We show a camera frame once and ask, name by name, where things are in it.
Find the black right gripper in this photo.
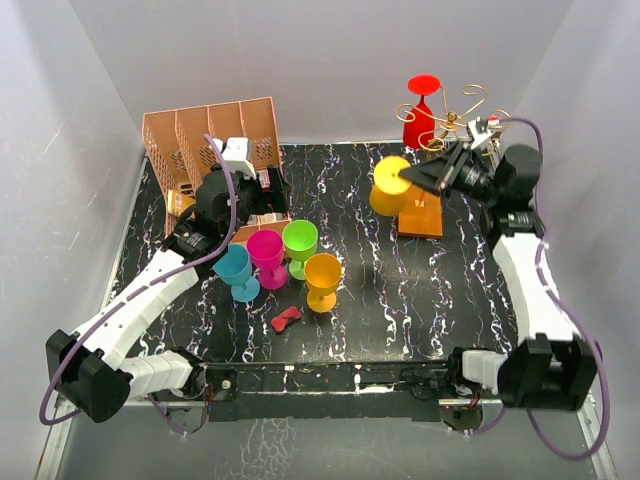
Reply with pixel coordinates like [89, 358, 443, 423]
[399, 141, 503, 205]

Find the green wine glass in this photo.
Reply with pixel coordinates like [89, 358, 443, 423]
[282, 219, 318, 281]

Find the pink wine glass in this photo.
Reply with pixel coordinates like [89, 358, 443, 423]
[246, 229, 288, 290]

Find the yellow wine glass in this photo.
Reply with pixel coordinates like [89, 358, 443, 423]
[369, 156, 411, 216]

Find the blue wine glass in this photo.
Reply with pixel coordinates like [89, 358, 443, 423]
[213, 244, 261, 303]

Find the orange wine glass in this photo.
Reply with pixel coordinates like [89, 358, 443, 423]
[305, 253, 342, 313]

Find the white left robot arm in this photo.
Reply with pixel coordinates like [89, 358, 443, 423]
[45, 164, 290, 423]

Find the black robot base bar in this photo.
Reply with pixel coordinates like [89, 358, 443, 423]
[157, 360, 501, 430]

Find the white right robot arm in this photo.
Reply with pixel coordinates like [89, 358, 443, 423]
[391, 143, 597, 411]

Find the red wine glass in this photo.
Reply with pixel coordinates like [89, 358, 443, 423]
[403, 74, 441, 149]

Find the red bone-shaped toy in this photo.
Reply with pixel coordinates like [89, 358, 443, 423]
[271, 306, 302, 334]

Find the peach plastic file organizer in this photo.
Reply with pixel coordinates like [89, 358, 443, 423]
[142, 97, 282, 235]

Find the gold wire rack wooden base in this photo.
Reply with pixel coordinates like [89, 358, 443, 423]
[395, 84, 488, 238]

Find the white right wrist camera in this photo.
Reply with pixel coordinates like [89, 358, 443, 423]
[467, 115, 500, 150]

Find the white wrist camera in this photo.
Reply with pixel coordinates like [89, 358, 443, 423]
[467, 115, 500, 150]
[213, 137, 257, 180]

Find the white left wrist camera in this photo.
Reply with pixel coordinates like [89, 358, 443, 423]
[213, 137, 257, 180]

